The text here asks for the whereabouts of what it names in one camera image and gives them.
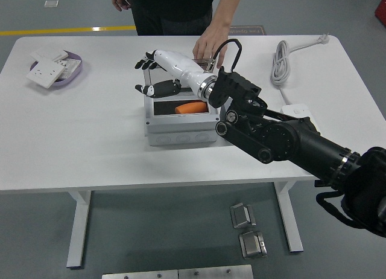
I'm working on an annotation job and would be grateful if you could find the metal floor block with latch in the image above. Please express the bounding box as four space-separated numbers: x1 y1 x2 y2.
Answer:
238 231 268 258

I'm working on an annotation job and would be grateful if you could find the person's left hand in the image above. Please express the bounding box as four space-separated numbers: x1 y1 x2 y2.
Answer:
192 24 230 69

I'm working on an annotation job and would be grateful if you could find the grey electrical box with lid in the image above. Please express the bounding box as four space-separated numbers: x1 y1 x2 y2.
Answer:
142 57 221 146

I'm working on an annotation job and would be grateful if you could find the orange cylinder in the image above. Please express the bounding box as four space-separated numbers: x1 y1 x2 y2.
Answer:
174 101 209 114

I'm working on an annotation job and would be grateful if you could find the white power cord with plug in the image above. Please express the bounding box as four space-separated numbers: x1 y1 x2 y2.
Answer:
273 33 331 106

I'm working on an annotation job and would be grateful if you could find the person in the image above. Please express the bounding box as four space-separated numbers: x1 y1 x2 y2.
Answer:
129 0 218 37

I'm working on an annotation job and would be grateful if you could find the red object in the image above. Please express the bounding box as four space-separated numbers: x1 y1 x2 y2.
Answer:
373 0 386 23

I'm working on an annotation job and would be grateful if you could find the open-topped metal floor block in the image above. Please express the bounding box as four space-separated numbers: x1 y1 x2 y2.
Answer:
229 202 257 229

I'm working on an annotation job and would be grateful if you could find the white power strip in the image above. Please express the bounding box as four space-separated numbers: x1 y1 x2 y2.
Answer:
280 102 320 132

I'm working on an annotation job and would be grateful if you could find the purple oval tray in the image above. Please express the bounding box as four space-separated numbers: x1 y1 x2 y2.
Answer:
29 51 84 87

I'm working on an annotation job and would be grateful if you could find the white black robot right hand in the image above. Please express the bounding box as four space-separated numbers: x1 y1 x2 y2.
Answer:
134 49 218 98

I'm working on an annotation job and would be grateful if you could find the white table leg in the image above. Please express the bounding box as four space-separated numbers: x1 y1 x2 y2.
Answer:
66 190 92 268
273 182 304 253

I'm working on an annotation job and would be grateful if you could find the white printed socket panel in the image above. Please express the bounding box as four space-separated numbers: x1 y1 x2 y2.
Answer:
57 57 81 80

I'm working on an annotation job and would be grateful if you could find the large white socket panel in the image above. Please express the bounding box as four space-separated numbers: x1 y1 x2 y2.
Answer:
25 57 69 89

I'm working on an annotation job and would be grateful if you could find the plain white switch panel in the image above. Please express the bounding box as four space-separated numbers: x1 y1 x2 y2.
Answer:
30 46 69 63

